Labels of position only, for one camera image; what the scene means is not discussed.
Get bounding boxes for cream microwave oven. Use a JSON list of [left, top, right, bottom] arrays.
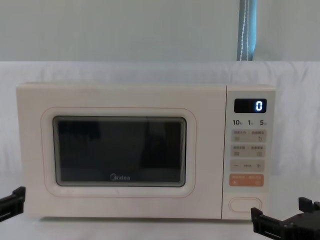
[[15, 82, 277, 222]]

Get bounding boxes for white curtain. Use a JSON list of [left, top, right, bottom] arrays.
[[0, 0, 320, 63]]

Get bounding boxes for grey striped post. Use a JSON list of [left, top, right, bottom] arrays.
[[236, 0, 259, 62]]

